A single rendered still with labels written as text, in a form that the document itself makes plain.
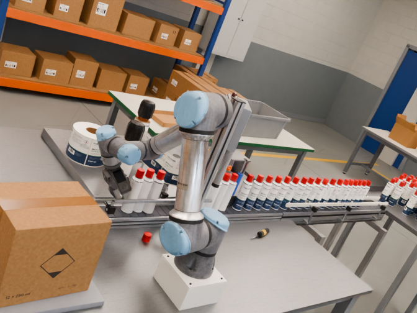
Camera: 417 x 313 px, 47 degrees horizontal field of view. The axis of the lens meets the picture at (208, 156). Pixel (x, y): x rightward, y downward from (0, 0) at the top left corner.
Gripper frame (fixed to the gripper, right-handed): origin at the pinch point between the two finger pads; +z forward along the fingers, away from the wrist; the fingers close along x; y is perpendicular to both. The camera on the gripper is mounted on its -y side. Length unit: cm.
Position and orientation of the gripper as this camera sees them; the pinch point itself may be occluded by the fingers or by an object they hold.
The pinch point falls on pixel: (123, 200)
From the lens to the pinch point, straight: 203.1
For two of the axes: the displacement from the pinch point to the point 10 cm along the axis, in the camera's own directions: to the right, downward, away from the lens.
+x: -8.3, 3.8, -4.1
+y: -5.6, -4.9, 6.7
